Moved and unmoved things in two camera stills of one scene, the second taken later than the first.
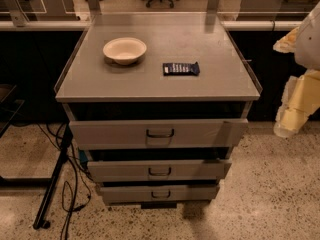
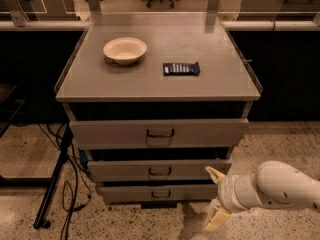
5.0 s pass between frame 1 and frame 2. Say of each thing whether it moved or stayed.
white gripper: moved
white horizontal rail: stayed
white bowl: stayed
